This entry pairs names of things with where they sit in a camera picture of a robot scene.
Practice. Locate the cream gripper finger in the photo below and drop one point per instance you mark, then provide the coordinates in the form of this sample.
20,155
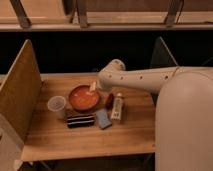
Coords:
92,87

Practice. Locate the red pepper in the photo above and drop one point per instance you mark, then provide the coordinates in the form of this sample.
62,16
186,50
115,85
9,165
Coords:
109,101

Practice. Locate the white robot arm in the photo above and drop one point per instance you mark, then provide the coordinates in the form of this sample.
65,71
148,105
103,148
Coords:
184,111

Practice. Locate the orange ceramic bowl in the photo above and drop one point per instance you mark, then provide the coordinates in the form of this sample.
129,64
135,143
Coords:
82,98

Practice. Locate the translucent plastic cup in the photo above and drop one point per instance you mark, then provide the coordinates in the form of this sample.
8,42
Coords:
57,105

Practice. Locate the black white striped block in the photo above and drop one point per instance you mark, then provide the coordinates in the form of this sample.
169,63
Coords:
80,121

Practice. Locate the white bottle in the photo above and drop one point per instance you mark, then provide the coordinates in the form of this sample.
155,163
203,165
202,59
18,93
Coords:
117,107

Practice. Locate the blue sponge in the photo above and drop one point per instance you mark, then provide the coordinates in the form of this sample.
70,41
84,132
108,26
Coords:
103,119

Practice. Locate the wooden side panel left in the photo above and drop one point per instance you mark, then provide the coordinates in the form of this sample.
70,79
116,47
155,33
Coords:
19,92

